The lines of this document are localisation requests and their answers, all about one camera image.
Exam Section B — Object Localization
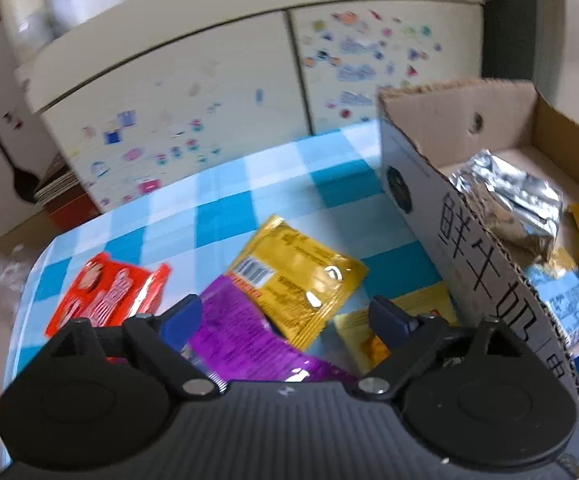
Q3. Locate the cream sticker-covered cabinet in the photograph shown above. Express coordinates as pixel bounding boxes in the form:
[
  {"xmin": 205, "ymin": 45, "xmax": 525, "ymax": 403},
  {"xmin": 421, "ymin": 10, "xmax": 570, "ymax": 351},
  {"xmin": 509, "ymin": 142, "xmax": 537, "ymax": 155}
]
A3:
[{"xmin": 0, "ymin": 0, "xmax": 485, "ymax": 216}]

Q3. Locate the yellow barcode snack packet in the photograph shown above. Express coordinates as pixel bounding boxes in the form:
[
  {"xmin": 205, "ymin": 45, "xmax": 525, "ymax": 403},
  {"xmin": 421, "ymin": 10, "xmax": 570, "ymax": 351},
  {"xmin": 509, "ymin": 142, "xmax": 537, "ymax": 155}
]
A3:
[{"xmin": 224, "ymin": 214, "xmax": 369, "ymax": 352}]

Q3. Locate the red-brown carton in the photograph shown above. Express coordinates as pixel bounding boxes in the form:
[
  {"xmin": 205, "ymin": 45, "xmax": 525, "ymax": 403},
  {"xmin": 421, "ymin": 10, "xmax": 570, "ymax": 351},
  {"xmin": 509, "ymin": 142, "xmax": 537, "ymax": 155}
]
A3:
[{"xmin": 34, "ymin": 152, "xmax": 103, "ymax": 233}]

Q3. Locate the clear plastic bag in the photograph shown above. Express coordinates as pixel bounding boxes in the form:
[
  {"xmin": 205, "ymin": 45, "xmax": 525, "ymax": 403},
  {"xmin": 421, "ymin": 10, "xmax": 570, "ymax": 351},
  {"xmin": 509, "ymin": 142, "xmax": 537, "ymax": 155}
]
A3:
[{"xmin": 0, "ymin": 245, "xmax": 35, "ymax": 306}]

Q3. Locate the blue checkered tablecloth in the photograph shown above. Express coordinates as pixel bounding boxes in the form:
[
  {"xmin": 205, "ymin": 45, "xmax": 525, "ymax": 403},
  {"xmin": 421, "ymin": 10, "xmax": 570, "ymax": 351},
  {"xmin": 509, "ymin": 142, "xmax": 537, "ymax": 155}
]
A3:
[{"xmin": 0, "ymin": 122, "xmax": 465, "ymax": 466}]

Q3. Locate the purple snack packet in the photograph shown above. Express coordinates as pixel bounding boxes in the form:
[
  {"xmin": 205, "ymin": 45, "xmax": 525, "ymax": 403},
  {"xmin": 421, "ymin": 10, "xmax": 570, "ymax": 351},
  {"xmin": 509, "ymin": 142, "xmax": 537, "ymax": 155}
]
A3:
[{"xmin": 182, "ymin": 275, "xmax": 360, "ymax": 386}]

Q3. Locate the silver foil snack packet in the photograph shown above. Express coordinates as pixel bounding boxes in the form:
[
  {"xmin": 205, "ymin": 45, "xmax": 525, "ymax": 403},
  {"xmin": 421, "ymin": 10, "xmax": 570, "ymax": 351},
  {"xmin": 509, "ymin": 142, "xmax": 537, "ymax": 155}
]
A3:
[{"xmin": 448, "ymin": 150, "xmax": 563, "ymax": 263}]

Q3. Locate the red snack packet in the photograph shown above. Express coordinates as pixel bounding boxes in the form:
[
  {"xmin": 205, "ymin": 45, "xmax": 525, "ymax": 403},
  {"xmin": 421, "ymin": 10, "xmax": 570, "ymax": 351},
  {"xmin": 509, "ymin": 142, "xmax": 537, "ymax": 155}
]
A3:
[{"xmin": 44, "ymin": 252, "xmax": 173, "ymax": 341}]

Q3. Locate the black vase wall decal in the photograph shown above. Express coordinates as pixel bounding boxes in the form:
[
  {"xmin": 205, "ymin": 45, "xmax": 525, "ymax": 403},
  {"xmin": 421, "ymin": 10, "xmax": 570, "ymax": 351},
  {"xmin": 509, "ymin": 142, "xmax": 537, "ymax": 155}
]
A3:
[{"xmin": 0, "ymin": 75, "xmax": 40, "ymax": 206}]

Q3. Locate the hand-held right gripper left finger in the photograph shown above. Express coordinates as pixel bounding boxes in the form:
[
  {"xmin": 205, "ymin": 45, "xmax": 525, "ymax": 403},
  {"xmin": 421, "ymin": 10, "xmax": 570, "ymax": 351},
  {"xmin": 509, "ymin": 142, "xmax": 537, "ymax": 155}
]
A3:
[{"xmin": 32, "ymin": 294, "xmax": 228, "ymax": 403}]

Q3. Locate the orange-yellow snack packet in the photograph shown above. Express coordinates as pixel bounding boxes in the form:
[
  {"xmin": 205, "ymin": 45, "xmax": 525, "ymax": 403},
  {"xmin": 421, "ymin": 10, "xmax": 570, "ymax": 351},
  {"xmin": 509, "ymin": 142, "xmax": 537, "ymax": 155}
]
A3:
[{"xmin": 333, "ymin": 285, "xmax": 463, "ymax": 368}]

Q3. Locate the cardboard box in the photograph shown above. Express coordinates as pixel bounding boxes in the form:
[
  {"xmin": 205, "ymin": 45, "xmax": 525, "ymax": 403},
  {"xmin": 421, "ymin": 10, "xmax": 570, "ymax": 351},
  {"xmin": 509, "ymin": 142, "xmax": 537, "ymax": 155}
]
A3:
[{"xmin": 377, "ymin": 78, "xmax": 579, "ymax": 480}]

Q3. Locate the light blue snack packet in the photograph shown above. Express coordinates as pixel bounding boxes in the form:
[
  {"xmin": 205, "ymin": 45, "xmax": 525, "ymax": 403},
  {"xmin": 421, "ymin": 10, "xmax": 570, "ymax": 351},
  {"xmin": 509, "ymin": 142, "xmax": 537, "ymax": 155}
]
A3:
[{"xmin": 522, "ymin": 257, "xmax": 579, "ymax": 351}]

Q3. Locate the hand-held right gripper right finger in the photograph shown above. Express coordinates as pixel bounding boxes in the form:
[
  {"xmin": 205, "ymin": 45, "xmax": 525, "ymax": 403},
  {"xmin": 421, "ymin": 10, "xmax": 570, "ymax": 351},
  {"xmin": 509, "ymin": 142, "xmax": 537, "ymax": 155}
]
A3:
[{"xmin": 357, "ymin": 296, "xmax": 545, "ymax": 401}]

